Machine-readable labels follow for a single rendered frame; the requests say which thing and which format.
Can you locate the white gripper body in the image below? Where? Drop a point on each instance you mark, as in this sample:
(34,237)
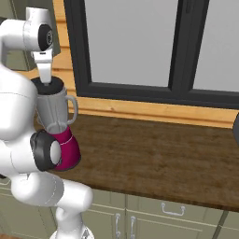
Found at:
(44,71)

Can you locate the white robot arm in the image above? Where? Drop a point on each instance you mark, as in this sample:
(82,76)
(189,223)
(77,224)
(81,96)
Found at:
(18,124)

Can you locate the black blender lid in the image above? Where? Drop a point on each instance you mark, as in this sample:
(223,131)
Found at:
(53,86)

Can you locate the grey jar magenta base blender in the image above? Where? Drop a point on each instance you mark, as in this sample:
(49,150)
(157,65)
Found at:
(67,149)

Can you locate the dark framed window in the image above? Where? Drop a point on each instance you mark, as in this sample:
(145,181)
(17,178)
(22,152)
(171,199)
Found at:
(183,46)

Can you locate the olive drawer front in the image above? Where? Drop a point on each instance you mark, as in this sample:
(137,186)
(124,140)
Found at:
(107,197)
(146,205)

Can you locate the olive base cupboard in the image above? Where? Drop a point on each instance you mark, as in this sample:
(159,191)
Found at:
(21,217)

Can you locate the olive cupboard door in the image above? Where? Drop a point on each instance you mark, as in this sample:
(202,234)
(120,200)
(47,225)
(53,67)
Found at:
(99,222)
(168,228)

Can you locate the olive wall cupboard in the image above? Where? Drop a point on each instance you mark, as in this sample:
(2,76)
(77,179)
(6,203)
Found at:
(19,61)

